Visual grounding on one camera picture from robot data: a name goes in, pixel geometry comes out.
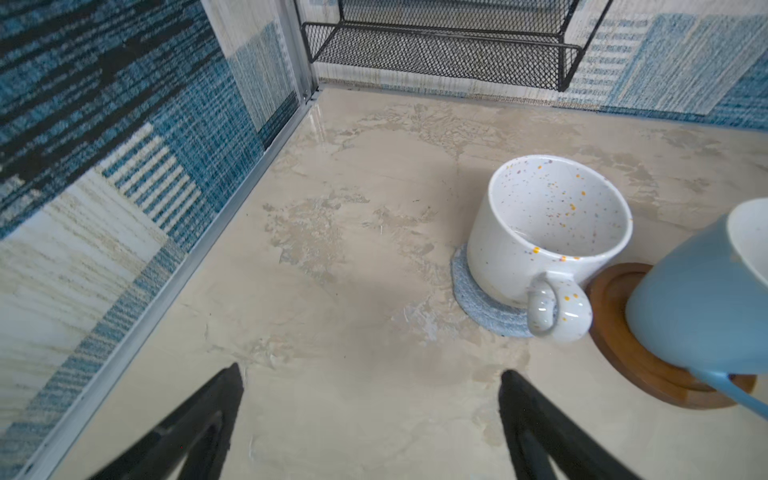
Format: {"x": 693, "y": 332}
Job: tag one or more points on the blue knitted round coaster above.
{"x": 488, "y": 313}

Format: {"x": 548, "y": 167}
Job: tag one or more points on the black wire shelf rack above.
{"x": 537, "y": 44}

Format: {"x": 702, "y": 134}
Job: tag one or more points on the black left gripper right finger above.
{"x": 540, "y": 437}

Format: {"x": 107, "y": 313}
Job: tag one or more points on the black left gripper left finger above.
{"x": 192, "y": 441}

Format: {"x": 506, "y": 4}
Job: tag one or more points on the white mug blue handle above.
{"x": 703, "y": 307}

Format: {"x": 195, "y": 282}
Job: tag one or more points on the brown wooden round coaster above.
{"x": 609, "y": 293}

